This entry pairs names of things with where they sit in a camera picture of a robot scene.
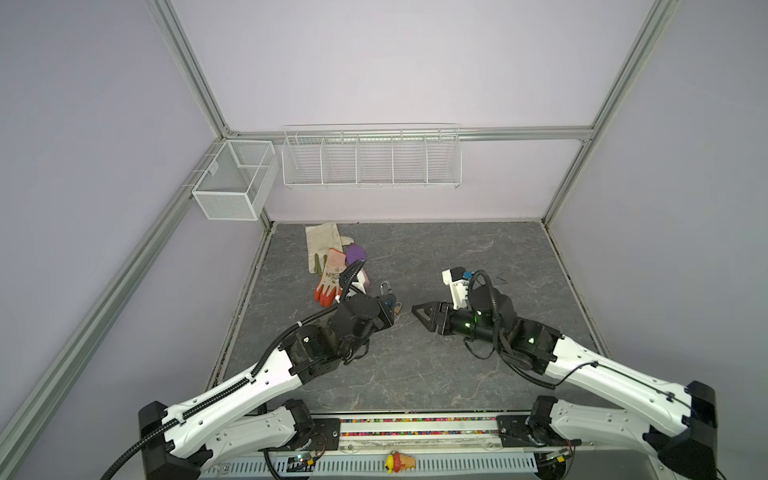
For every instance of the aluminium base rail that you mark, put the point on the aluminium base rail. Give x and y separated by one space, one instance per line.
420 429

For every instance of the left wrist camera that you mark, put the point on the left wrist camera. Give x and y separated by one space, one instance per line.
361 283

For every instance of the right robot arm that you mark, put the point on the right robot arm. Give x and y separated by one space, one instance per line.
676 424

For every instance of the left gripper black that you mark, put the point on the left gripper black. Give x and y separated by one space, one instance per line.
385 318

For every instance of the white wire basket rack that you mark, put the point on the white wire basket rack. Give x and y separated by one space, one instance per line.
373 156

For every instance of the white mesh box basket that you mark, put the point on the white mesh box basket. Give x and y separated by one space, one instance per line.
237 180

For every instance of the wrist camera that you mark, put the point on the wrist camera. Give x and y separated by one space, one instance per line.
361 283
457 279

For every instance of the purple pink toy shovel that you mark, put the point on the purple pink toy shovel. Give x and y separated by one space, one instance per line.
354 253

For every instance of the blue padlock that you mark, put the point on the blue padlock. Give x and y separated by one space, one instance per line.
389 298

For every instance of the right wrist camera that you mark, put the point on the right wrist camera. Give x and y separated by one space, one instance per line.
457 279

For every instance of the yellow red toy figure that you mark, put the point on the yellow red toy figure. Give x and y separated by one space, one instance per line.
398 462

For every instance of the orange work glove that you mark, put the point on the orange work glove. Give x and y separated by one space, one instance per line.
329 287

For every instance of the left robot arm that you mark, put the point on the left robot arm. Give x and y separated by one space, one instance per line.
307 350

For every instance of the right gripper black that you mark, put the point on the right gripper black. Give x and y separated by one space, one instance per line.
441 308

